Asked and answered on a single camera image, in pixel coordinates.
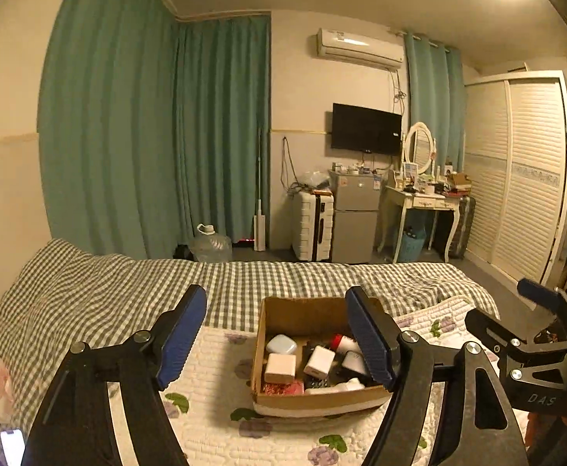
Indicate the white flat mop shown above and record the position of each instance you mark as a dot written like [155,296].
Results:
[260,179]

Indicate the white tube with red cap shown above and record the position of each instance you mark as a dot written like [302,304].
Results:
[344,343]

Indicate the white earbud case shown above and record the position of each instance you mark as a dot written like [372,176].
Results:
[282,344]

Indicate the white power adapter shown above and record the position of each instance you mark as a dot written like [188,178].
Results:
[319,361]

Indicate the clear plastic bag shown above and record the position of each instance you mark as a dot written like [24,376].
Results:
[312,179]

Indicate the checkered bed sheet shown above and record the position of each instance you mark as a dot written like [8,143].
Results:
[94,291]

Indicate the small brown cardboard box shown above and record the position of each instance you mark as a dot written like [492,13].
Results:
[459,182]

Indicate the white floral quilt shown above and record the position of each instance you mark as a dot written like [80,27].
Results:
[225,427]

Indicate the green curtain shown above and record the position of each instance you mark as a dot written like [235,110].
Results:
[220,131]
[103,121]
[434,87]

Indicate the white plastic bottle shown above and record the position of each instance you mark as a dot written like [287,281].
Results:
[346,386]

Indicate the grey small fridge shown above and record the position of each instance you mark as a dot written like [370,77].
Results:
[356,218]

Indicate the white louvred wardrobe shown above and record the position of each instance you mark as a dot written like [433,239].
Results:
[521,179]

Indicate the red floral wallet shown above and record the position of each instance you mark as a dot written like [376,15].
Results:
[281,388]

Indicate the white square box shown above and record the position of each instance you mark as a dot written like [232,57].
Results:
[280,368]

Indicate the white dressing table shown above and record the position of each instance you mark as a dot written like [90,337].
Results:
[419,201]

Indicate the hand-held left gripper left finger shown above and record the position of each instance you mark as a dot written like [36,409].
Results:
[181,344]

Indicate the grey suitcase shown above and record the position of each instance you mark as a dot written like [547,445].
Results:
[463,225]

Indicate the clear water jug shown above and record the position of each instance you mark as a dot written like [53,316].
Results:
[210,247]

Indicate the white air conditioner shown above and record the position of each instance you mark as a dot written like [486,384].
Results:
[358,48]

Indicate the white ribbed suitcase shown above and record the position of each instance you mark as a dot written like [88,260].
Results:
[310,225]

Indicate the white oval mirror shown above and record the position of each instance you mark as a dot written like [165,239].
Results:
[418,148]

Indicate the black wall television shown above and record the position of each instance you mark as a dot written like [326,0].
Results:
[366,127]

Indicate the blue basket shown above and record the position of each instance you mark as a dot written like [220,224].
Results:
[413,247]

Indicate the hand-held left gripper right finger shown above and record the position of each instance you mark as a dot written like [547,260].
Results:
[368,340]

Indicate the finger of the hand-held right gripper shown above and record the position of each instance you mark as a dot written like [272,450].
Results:
[492,332]
[543,293]

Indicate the smartphone with lit screen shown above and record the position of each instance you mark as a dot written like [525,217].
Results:
[12,449]

